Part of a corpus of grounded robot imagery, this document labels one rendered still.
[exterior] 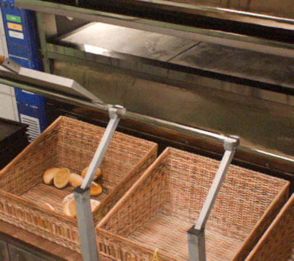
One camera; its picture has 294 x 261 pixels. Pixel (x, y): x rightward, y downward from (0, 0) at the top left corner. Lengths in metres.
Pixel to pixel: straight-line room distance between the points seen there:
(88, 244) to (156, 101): 0.68
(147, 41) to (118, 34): 0.17
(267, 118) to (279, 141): 0.10
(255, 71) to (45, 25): 0.98
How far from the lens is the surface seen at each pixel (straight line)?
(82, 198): 2.70
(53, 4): 3.11
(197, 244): 2.43
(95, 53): 3.25
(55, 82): 2.77
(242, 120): 2.91
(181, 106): 3.06
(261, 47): 2.56
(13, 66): 2.87
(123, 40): 3.36
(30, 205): 3.12
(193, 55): 3.13
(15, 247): 3.25
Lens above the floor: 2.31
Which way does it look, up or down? 26 degrees down
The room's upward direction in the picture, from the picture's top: 5 degrees counter-clockwise
